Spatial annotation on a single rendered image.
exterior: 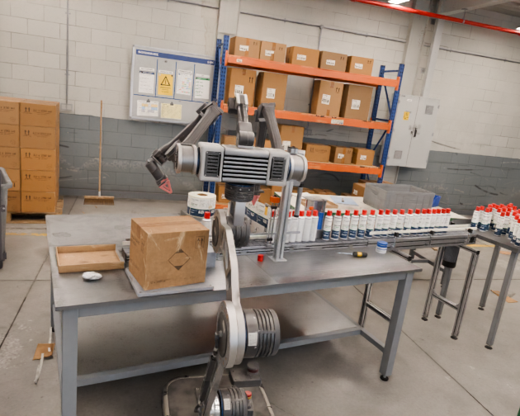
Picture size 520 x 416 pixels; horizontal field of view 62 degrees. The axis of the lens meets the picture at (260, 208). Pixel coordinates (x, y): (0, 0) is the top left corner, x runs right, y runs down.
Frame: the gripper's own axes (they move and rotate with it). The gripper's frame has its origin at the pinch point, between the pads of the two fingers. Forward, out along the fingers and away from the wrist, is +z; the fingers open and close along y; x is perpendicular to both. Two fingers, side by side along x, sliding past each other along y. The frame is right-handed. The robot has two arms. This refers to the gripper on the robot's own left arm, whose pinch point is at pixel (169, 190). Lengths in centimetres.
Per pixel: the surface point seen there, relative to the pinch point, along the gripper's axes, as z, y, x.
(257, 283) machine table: 54, -52, -10
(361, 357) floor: 183, -2, -39
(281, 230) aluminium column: 53, -21, -39
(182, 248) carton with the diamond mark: 13, -58, 8
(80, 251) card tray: -3, -11, 57
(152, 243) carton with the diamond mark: 1, -62, 16
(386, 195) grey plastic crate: 153, 114, -160
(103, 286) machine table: 7, -53, 47
